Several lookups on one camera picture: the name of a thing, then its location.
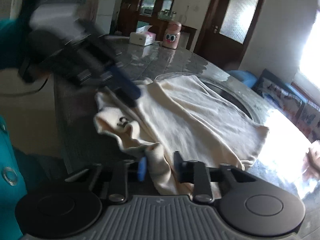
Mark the dark wooden door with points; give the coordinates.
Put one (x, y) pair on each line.
(226, 31)

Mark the white refrigerator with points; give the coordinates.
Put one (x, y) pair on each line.
(104, 14)

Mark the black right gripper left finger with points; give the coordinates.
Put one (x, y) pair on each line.
(132, 170)

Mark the dark wooden display cabinet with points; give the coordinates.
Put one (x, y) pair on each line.
(134, 14)

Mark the pink cartoon face bottle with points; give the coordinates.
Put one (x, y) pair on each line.
(172, 35)

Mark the blue sofa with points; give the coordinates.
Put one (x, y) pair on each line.
(249, 79)

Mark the butterfly print cushion upright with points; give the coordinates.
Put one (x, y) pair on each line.
(280, 95)

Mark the window with frame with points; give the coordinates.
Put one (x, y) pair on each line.
(309, 61)

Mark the glass lazy susan turntable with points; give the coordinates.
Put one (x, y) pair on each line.
(225, 92)

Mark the white tissue box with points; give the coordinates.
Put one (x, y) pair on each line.
(142, 36)

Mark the grey star quilted table cover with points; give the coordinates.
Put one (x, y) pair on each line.
(280, 161)

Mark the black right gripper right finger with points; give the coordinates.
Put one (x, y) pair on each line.
(186, 170)

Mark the teal jacket left forearm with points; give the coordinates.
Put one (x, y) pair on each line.
(14, 34)

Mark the cream knit garment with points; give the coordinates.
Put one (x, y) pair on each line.
(179, 114)

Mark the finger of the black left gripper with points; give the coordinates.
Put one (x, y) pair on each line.
(119, 79)
(120, 94)

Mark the teal jacket torso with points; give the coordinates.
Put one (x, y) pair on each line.
(12, 186)

